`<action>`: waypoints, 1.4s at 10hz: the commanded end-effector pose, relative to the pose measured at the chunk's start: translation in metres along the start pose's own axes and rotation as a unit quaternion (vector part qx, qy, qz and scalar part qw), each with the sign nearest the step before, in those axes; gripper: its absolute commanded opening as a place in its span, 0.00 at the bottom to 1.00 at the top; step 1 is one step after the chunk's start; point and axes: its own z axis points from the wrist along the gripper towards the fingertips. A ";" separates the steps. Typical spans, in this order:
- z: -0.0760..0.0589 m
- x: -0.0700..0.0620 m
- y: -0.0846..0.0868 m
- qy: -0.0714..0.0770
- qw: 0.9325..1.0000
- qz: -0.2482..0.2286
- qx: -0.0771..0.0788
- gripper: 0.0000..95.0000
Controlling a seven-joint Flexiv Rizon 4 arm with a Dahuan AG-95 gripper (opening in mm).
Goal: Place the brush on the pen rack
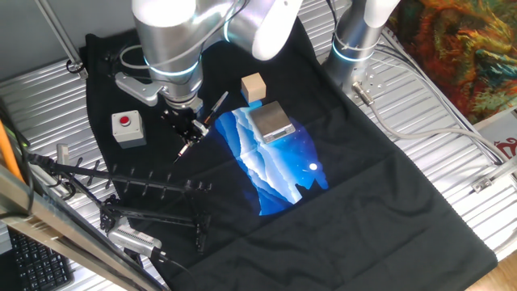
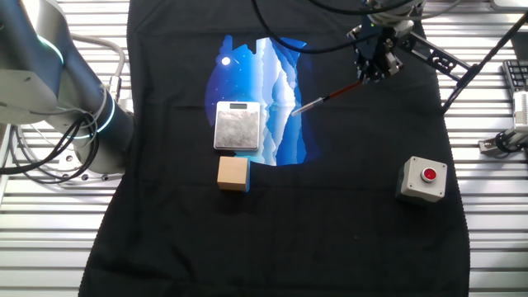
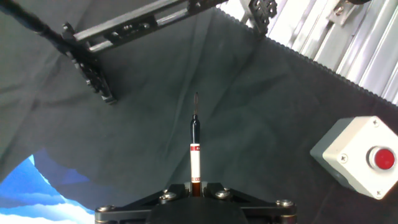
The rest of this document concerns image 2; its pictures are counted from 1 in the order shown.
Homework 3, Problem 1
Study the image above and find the wooden cube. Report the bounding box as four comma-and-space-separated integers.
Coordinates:
216, 155, 252, 194

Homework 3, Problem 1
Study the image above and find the black keyboard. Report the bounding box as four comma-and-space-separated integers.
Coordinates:
502, 59, 528, 95

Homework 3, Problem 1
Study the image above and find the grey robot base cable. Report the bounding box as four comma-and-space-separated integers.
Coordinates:
72, 34, 127, 104

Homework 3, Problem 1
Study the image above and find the small silver metal bracket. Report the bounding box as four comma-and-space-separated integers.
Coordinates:
478, 125, 528, 157

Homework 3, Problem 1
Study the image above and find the black cloth with blue print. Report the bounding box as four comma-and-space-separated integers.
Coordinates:
78, 0, 471, 297

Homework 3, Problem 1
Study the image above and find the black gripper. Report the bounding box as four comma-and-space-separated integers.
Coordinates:
354, 22, 403, 83

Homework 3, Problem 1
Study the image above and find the silver digital scale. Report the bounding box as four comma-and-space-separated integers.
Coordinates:
213, 101, 262, 152

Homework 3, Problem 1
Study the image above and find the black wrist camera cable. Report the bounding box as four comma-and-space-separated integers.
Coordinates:
251, 0, 413, 55

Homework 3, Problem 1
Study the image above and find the grey box with red button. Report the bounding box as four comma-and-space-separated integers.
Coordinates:
394, 155, 449, 206

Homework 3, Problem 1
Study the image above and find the silver ribbed camera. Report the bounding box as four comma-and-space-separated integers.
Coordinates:
511, 90, 528, 134

